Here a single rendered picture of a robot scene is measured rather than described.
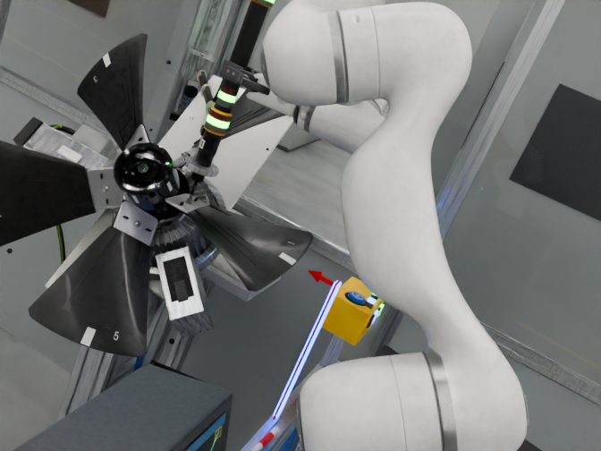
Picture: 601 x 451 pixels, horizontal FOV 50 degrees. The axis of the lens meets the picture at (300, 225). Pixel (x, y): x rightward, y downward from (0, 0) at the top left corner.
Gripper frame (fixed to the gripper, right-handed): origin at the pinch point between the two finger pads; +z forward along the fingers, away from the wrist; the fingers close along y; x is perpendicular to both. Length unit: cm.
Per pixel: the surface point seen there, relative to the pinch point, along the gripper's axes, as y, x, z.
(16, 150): -10.9, -32.1, 34.7
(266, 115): 10.4, -7.2, -4.7
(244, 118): 10.7, -9.8, -0.3
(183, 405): -63, -21, -37
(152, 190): -7.4, -26.6, 4.7
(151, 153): -2.3, -21.8, 10.3
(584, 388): 71, -48, -98
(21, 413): 46, -147, 54
